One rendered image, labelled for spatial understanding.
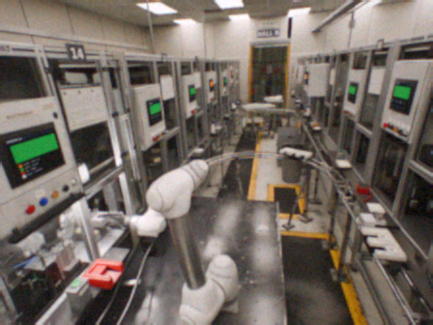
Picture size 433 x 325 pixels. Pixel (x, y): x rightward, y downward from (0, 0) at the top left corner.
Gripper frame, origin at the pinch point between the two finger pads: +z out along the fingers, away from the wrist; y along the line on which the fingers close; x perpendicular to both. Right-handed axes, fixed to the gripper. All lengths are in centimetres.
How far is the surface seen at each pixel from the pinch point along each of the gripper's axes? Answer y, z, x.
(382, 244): -13, -172, -22
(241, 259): -34, -88, -16
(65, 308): -12, -13, 50
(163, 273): -35, -39, 4
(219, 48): 142, 77, -826
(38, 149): 61, -11, 39
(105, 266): -8.2, -19.3, 28.5
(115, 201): -2.4, 8.2, -25.4
